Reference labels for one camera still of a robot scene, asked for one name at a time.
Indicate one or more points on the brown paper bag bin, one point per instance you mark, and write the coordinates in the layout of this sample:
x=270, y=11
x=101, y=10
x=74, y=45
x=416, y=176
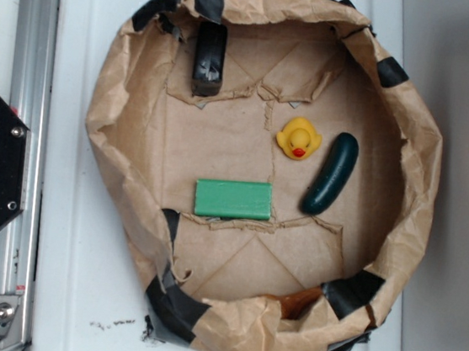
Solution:
x=294, y=282

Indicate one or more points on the black rectangular block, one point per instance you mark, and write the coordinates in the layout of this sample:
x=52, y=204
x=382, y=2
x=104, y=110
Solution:
x=208, y=64

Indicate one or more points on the green rectangular block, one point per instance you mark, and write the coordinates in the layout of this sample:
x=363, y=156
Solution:
x=233, y=199

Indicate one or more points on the aluminium extrusion rail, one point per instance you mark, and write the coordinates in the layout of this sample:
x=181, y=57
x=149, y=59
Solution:
x=19, y=240

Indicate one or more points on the yellow rubber duck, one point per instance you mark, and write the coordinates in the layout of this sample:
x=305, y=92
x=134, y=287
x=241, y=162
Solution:
x=298, y=139

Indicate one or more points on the white plastic tray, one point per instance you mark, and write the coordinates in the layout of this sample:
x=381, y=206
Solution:
x=88, y=297

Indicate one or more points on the dark green toy cucumber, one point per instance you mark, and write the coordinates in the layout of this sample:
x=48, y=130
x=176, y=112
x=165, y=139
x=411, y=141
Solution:
x=333, y=175

